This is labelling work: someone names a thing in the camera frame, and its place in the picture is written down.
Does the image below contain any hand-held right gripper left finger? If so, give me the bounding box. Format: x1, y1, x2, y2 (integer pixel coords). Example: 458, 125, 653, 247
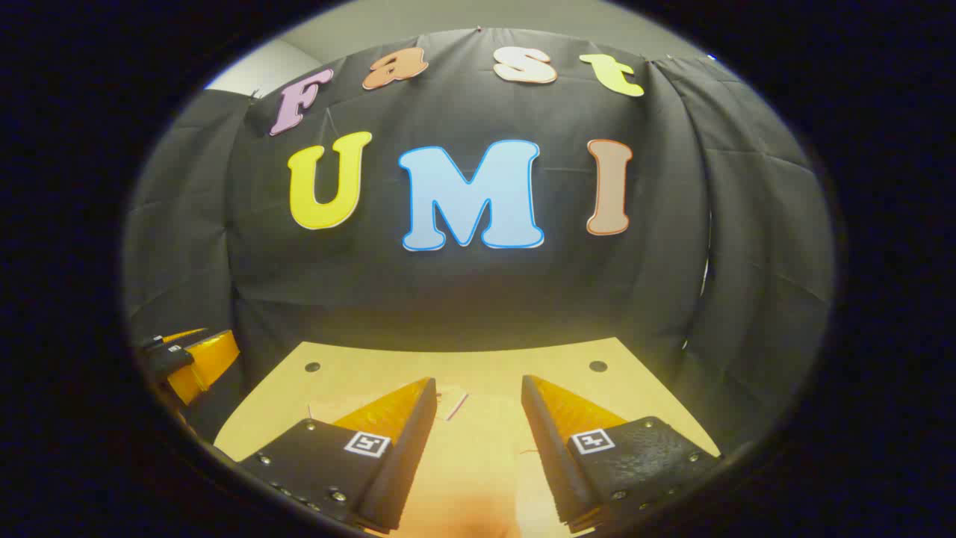
238, 376, 438, 534

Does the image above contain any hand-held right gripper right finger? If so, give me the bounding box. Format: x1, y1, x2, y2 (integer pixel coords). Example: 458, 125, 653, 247
521, 374, 723, 534

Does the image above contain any orange T-shirt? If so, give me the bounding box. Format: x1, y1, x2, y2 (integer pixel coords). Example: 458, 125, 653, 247
396, 389, 568, 538

